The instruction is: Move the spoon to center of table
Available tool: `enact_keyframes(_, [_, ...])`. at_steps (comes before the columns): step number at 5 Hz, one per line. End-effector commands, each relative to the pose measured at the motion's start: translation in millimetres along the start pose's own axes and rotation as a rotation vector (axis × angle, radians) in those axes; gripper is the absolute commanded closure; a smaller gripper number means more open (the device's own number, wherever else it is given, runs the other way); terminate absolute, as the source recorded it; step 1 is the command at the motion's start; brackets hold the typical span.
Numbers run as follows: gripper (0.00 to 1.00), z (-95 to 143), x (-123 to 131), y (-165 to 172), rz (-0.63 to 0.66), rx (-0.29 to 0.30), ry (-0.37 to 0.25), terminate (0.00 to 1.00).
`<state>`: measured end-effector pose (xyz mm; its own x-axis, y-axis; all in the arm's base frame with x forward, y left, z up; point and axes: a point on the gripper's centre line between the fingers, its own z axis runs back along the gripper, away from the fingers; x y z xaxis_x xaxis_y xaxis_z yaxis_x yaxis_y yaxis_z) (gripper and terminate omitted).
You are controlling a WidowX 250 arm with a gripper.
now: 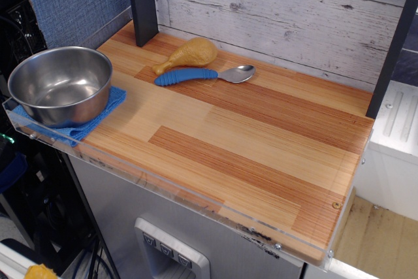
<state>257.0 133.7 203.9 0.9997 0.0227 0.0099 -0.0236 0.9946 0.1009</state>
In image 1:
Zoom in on blue handled metal spoon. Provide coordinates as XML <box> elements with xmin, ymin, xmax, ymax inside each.
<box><xmin>154</xmin><ymin>65</ymin><xmax>256</xmax><ymax>86</ymax></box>

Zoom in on blue fabric panel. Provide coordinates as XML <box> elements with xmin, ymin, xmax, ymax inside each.
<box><xmin>29</xmin><ymin>0</ymin><xmax>132</xmax><ymax>48</ymax></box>

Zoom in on stainless steel bowl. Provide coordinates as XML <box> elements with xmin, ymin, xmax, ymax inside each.
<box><xmin>8</xmin><ymin>46</ymin><xmax>113</xmax><ymax>128</ymax></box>

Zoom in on yellow plastic chicken drumstick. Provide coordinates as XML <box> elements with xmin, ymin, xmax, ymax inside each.
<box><xmin>152</xmin><ymin>37</ymin><xmax>218</xmax><ymax>76</ymax></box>

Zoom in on blue folded cloth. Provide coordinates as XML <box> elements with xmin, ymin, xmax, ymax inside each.
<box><xmin>11</xmin><ymin>86</ymin><xmax>127</xmax><ymax>147</ymax></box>

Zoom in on silver cabinet with buttons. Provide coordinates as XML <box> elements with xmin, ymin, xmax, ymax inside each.
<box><xmin>69</xmin><ymin>157</ymin><xmax>304</xmax><ymax>278</ymax></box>

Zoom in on dark left frame post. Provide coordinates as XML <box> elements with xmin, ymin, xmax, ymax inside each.
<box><xmin>131</xmin><ymin>0</ymin><xmax>159</xmax><ymax>47</ymax></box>

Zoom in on dark frame post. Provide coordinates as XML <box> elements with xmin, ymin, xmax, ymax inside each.
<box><xmin>131</xmin><ymin>0</ymin><xmax>159</xmax><ymax>47</ymax></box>
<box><xmin>366</xmin><ymin>0</ymin><xmax>417</xmax><ymax>119</ymax></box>

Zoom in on dark right frame post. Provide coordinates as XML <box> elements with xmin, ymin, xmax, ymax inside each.
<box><xmin>366</xmin><ymin>0</ymin><xmax>417</xmax><ymax>119</ymax></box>

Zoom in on white aluminium rail block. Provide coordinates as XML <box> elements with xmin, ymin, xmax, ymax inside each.
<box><xmin>353</xmin><ymin>81</ymin><xmax>417</xmax><ymax>220</ymax></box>

